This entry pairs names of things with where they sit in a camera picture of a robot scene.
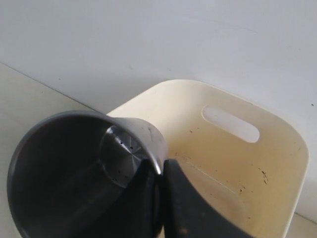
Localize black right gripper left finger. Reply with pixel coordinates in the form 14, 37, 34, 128
123, 160, 162, 238

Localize stainless steel cup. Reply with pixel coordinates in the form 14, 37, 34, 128
6, 111, 168, 238

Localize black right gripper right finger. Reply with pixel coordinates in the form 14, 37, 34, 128
163, 159, 250, 238

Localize cream plastic bin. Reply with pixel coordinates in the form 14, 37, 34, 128
109, 79, 309, 238

